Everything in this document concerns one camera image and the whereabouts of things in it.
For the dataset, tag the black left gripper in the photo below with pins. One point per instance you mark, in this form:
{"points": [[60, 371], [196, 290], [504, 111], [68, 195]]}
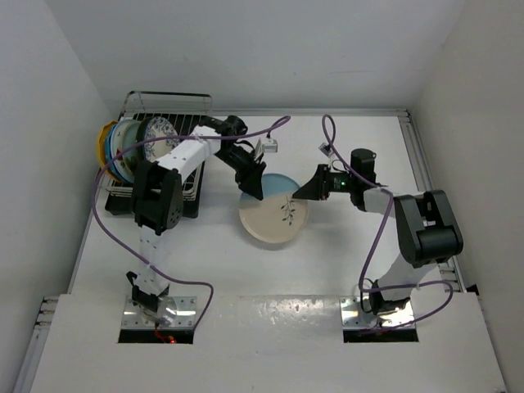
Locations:
{"points": [[249, 178]]}

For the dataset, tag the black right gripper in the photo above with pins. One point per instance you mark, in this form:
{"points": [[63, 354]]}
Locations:
{"points": [[316, 188]]}

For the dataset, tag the cream and blue plate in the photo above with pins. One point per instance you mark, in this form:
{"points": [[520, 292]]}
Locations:
{"points": [[279, 217]]}

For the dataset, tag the blue floral rim plate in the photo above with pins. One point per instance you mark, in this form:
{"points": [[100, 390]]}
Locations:
{"points": [[160, 137]]}

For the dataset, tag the white watermelon plate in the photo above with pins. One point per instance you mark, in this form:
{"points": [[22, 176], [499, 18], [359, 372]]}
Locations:
{"points": [[116, 146]]}

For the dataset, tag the mint green flower plate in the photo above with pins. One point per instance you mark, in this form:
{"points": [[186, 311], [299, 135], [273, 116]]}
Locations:
{"points": [[129, 160]]}

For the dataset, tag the blue polka dot plate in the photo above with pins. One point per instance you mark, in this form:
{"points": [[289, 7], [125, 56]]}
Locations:
{"points": [[108, 155]]}

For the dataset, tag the yellow plate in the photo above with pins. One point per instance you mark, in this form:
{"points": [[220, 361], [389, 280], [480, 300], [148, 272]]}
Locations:
{"points": [[101, 139]]}

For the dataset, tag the dark teal blossom plate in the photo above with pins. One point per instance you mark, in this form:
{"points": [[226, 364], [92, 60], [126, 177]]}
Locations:
{"points": [[140, 137]]}

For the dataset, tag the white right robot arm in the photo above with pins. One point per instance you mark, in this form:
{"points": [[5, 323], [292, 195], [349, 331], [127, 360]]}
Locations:
{"points": [[427, 231]]}

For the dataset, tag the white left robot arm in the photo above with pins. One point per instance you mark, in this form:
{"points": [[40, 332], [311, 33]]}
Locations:
{"points": [[157, 200]]}

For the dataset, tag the black drip tray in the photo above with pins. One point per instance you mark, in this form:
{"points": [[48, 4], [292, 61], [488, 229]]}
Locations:
{"points": [[192, 204]]}

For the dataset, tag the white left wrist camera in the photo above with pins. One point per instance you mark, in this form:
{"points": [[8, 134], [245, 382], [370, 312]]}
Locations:
{"points": [[266, 146]]}

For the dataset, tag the metal wire dish rack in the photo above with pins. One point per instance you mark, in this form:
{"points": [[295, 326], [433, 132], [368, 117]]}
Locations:
{"points": [[157, 102]]}

